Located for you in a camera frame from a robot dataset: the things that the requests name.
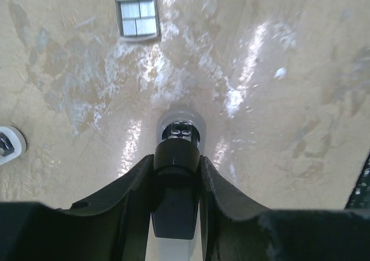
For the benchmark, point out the black and silver stapler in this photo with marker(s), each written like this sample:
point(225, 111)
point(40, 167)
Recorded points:
point(174, 187)

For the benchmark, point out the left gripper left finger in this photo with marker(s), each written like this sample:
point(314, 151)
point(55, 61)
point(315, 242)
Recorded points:
point(110, 224)

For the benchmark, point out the grey studded baseplate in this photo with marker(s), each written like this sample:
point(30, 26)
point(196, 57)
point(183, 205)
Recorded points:
point(359, 197)

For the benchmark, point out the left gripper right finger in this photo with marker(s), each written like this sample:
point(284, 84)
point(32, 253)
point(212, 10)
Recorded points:
point(236, 227)

